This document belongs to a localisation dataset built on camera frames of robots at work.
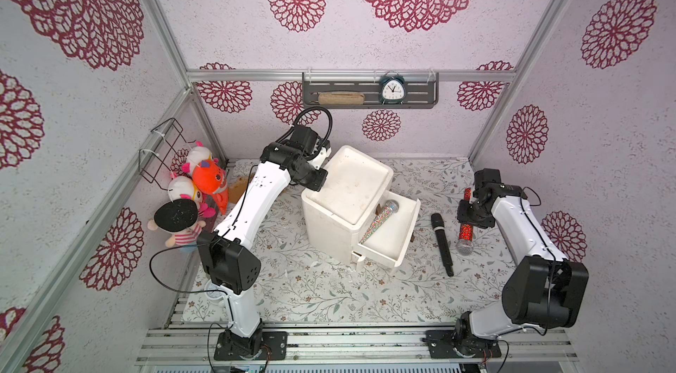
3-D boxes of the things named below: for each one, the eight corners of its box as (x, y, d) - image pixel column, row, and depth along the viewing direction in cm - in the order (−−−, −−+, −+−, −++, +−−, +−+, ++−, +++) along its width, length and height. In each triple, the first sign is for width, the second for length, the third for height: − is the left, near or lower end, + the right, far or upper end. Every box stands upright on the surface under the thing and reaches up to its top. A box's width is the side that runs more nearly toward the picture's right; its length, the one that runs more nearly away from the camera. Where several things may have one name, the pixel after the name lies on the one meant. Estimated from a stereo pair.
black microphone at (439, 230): (445, 276, 89) (449, 272, 86) (430, 218, 104) (432, 213, 101) (455, 276, 89) (459, 272, 86) (438, 218, 104) (441, 213, 101)
